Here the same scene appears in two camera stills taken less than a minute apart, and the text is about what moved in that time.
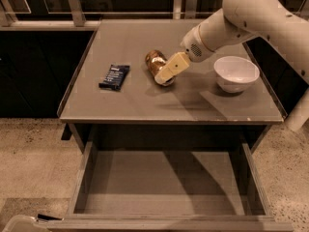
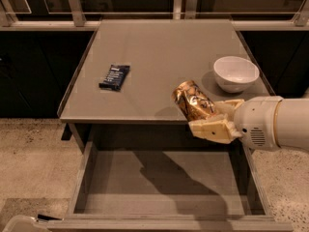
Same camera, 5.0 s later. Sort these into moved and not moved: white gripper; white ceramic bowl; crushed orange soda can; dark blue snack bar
Moved: crushed orange soda can; white gripper
Not moved: dark blue snack bar; white ceramic bowl
